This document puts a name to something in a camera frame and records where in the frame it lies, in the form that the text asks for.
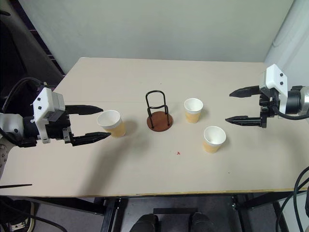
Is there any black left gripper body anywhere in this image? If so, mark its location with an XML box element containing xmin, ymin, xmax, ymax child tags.
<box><xmin>45</xmin><ymin>108</ymin><xmax>73</xmax><ymax>146</ymax></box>

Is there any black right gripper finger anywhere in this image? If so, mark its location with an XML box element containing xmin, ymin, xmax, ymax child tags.
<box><xmin>225</xmin><ymin>115</ymin><xmax>262</xmax><ymax>128</ymax></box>
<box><xmin>229</xmin><ymin>85</ymin><xmax>262</xmax><ymax>98</ymax></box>

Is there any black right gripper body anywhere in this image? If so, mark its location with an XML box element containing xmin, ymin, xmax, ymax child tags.
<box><xmin>258</xmin><ymin>87</ymin><xmax>281</xmax><ymax>129</ymax></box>

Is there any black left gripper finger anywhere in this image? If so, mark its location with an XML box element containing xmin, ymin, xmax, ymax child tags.
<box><xmin>65</xmin><ymin>104</ymin><xmax>104</xmax><ymax>116</ymax></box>
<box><xmin>71</xmin><ymin>131</ymin><xmax>112</xmax><ymax>147</ymax></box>

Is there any yellow white paper cup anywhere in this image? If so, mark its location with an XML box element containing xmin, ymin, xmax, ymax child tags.
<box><xmin>97</xmin><ymin>110</ymin><xmax>126</xmax><ymax>139</ymax></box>
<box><xmin>183</xmin><ymin>98</ymin><xmax>204</xmax><ymax>124</ymax></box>
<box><xmin>202</xmin><ymin>125</ymin><xmax>227</xmax><ymax>155</ymax></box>

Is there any thin black stick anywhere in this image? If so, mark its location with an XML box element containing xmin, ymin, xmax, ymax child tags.
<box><xmin>0</xmin><ymin>184</ymin><xmax>33</xmax><ymax>189</ymax></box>

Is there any dark bulky chair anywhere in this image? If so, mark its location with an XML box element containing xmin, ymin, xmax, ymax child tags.
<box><xmin>0</xmin><ymin>0</ymin><xmax>66</xmax><ymax>116</ymax></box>

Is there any dark rounded shape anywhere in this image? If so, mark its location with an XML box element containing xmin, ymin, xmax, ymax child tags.
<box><xmin>131</xmin><ymin>213</ymin><xmax>159</xmax><ymax>232</ymax></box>
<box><xmin>191</xmin><ymin>212</ymin><xmax>218</xmax><ymax>232</ymax></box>

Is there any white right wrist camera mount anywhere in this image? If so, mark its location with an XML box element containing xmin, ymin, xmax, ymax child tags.
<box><xmin>259</xmin><ymin>63</ymin><xmax>290</xmax><ymax>115</ymax></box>

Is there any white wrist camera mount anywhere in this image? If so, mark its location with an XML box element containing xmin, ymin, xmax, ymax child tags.
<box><xmin>30</xmin><ymin>87</ymin><xmax>66</xmax><ymax>145</ymax></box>
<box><xmin>259</xmin><ymin>63</ymin><xmax>290</xmax><ymax>115</ymax></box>

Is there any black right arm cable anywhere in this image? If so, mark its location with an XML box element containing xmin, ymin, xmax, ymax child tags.
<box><xmin>271</xmin><ymin>105</ymin><xmax>309</xmax><ymax>120</ymax></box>

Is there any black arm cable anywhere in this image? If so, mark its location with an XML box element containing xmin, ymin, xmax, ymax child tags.
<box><xmin>271</xmin><ymin>105</ymin><xmax>309</xmax><ymax>120</ymax></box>
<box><xmin>1</xmin><ymin>76</ymin><xmax>49</xmax><ymax>110</ymax></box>

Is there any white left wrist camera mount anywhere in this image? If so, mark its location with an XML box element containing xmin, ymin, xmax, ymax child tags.
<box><xmin>30</xmin><ymin>87</ymin><xmax>66</xmax><ymax>145</ymax></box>

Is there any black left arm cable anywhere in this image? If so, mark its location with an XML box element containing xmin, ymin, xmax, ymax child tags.
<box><xmin>1</xmin><ymin>76</ymin><xmax>49</xmax><ymax>110</ymax></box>

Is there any black wire cup holder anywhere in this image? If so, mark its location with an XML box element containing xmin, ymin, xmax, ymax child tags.
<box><xmin>145</xmin><ymin>89</ymin><xmax>175</xmax><ymax>132</ymax></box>

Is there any black metal table frame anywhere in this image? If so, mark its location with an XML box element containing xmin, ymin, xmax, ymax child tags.
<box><xmin>0</xmin><ymin>188</ymin><xmax>309</xmax><ymax>232</ymax></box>

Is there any black hanging cable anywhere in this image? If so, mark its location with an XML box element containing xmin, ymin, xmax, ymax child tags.
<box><xmin>293</xmin><ymin>165</ymin><xmax>309</xmax><ymax>202</ymax></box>
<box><xmin>274</xmin><ymin>185</ymin><xmax>309</xmax><ymax>232</ymax></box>

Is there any pale curved floor cable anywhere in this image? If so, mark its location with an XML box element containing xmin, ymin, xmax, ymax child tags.
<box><xmin>9</xmin><ymin>202</ymin><xmax>36</xmax><ymax>232</ymax></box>

